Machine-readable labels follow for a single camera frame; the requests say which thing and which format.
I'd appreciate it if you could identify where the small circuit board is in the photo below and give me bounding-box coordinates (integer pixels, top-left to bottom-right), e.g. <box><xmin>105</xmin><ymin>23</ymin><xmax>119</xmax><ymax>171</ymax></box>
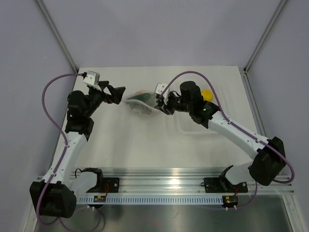
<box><xmin>223</xmin><ymin>195</ymin><xmax>239</xmax><ymax>207</ymax></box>
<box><xmin>93</xmin><ymin>195</ymin><xmax>106</xmax><ymax>203</ymax></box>

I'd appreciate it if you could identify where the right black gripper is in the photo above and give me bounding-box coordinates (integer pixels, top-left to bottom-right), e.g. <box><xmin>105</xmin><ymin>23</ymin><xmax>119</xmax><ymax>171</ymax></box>
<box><xmin>155</xmin><ymin>93</ymin><xmax>193</xmax><ymax>116</ymax></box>

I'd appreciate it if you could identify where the right aluminium frame post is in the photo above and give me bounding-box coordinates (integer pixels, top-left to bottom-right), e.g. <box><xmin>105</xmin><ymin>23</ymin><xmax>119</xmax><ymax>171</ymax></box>
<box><xmin>243</xmin><ymin>0</ymin><xmax>289</xmax><ymax>75</ymax></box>

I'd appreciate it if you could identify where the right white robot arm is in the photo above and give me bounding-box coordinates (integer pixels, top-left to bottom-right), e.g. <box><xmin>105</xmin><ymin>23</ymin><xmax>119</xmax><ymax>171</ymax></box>
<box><xmin>155</xmin><ymin>81</ymin><xmax>286</xmax><ymax>192</ymax></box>

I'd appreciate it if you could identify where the yellow lemon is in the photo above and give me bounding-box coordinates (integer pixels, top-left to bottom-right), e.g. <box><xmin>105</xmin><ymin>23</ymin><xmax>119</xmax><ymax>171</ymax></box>
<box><xmin>201</xmin><ymin>89</ymin><xmax>213</xmax><ymax>102</ymax></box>

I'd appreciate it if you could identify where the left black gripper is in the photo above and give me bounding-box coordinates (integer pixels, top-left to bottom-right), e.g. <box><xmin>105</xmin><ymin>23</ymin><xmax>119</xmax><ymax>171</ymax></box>
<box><xmin>84</xmin><ymin>81</ymin><xmax>125</xmax><ymax>118</ymax></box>

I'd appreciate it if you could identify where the aluminium rail front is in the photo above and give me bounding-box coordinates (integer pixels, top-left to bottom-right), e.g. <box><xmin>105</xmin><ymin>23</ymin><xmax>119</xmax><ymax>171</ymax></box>
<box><xmin>100</xmin><ymin>167</ymin><xmax>294</xmax><ymax>196</ymax></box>

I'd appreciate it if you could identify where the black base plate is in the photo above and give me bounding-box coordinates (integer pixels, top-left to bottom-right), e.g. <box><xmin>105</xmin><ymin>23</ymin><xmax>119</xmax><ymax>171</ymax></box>
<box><xmin>87</xmin><ymin>177</ymin><xmax>120</xmax><ymax>194</ymax></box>
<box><xmin>200</xmin><ymin>177</ymin><xmax>248</xmax><ymax>193</ymax></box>

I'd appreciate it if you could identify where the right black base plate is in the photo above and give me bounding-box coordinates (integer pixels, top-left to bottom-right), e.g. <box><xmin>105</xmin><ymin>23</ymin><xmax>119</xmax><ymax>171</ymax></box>
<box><xmin>200</xmin><ymin>177</ymin><xmax>248</xmax><ymax>193</ymax></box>

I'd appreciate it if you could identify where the white slotted cable duct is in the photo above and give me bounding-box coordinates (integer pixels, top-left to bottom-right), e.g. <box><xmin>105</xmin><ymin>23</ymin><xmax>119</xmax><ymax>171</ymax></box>
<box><xmin>77</xmin><ymin>195</ymin><xmax>223</xmax><ymax>205</ymax></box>

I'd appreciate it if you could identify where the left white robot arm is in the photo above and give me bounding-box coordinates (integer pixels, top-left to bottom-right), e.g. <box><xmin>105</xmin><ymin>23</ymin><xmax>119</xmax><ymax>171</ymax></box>
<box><xmin>29</xmin><ymin>81</ymin><xmax>126</xmax><ymax>219</ymax></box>

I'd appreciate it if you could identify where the clear zip top bag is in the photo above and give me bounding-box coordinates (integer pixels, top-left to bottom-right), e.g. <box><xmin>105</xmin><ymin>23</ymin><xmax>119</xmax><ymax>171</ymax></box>
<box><xmin>123</xmin><ymin>90</ymin><xmax>161</xmax><ymax>116</ymax></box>

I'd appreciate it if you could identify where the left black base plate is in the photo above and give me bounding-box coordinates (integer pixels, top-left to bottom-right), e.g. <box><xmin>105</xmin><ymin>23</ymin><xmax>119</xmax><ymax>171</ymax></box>
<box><xmin>87</xmin><ymin>177</ymin><xmax>120</xmax><ymax>194</ymax></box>

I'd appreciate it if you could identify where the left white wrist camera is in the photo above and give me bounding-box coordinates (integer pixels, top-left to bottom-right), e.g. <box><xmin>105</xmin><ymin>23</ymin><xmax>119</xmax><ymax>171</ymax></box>
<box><xmin>83</xmin><ymin>71</ymin><xmax>100</xmax><ymax>87</ymax></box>

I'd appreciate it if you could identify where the left aluminium frame post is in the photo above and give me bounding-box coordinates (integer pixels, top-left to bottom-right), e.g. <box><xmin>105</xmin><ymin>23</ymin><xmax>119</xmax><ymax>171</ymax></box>
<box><xmin>34</xmin><ymin>0</ymin><xmax>79</xmax><ymax>73</ymax></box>

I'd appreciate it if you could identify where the left small circuit board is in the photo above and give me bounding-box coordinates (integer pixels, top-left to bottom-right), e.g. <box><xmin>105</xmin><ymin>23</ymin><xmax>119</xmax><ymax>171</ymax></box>
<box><xmin>93</xmin><ymin>195</ymin><xmax>106</xmax><ymax>203</ymax></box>

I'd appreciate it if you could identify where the right small circuit board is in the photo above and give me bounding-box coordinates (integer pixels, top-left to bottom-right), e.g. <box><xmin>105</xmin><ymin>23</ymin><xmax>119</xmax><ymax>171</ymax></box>
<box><xmin>223</xmin><ymin>195</ymin><xmax>239</xmax><ymax>207</ymax></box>

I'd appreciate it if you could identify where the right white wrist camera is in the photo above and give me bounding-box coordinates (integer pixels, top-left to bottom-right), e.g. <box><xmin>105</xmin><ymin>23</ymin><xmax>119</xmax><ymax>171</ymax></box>
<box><xmin>154</xmin><ymin>83</ymin><xmax>166</xmax><ymax>95</ymax></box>

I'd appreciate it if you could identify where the aluminium frame post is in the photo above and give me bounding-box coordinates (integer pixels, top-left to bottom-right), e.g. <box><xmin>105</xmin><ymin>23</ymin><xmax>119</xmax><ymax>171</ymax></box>
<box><xmin>243</xmin><ymin>0</ymin><xmax>289</xmax><ymax>75</ymax></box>
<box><xmin>34</xmin><ymin>0</ymin><xmax>79</xmax><ymax>73</ymax></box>

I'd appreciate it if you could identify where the green cucumber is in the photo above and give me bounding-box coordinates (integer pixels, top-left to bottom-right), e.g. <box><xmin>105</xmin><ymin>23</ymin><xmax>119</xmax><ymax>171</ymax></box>
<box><xmin>127</xmin><ymin>92</ymin><xmax>151</xmax><ymax>101</ymax></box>

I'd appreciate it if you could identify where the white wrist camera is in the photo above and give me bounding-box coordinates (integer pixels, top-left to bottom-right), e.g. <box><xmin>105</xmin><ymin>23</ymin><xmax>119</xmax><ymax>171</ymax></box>
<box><xmin>154</xmin><ymin>83</ymin><xmax>166</xmax><ymax>95</ymax></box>
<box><xmin>83</xmin><ymin>71</ymin><xmax>100</xmax><ymax>87</ymax></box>

